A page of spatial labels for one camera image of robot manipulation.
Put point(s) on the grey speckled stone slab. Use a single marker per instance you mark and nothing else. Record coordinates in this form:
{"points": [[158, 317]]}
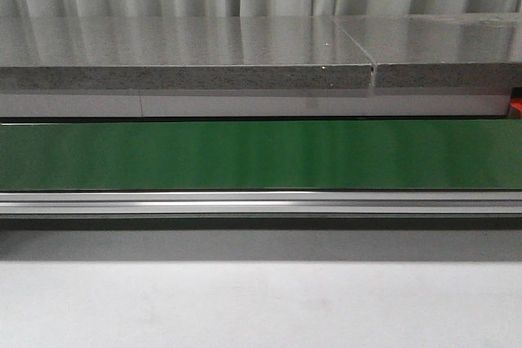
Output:
{"points": [[179, 53]]}

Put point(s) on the white cabinet panel under slab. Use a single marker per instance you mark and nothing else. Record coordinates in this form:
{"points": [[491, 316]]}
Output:
{"points": [[234, 103]]}

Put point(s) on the green conveyor belt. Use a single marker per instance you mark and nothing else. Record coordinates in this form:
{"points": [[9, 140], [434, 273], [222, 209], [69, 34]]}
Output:
{"points": [[223, 155]]}

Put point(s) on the red object at edge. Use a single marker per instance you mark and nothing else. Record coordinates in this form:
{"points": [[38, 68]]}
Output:
{"points": [[515, 109]]}

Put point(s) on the aluminium conveyor side rail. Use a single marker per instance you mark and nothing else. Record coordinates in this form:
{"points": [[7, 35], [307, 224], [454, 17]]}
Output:
{"points": [[268, 203]]}

